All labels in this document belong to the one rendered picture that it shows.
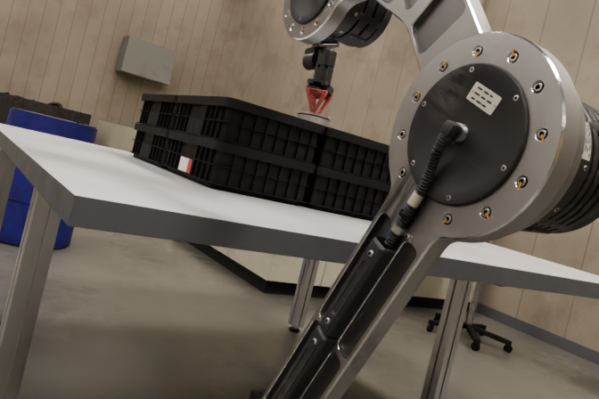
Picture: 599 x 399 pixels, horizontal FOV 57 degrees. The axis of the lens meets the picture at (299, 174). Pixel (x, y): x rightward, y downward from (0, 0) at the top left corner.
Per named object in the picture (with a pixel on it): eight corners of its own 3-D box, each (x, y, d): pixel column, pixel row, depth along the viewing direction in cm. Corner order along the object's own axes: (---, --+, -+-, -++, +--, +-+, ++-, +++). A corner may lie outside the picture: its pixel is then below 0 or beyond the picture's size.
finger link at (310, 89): (299, 109, 168) (307, 80, 169) (306, 114, 175) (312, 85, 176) (321, 113, 167) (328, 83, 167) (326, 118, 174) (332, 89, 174)
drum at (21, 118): (72, 238, 367) (99, 126, 366) (68, 255, 320) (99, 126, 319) (-13, 223, 349) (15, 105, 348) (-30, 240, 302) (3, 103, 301)
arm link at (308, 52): (315, 27, 168) (339, 28, 172) (296, 32, 178) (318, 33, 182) (317, 68, 169) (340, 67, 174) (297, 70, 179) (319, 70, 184)
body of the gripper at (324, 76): (306, 84, 168) (311, 60, 169) (313, 92, 178) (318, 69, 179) (326, 87, 167) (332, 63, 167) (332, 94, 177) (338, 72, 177)
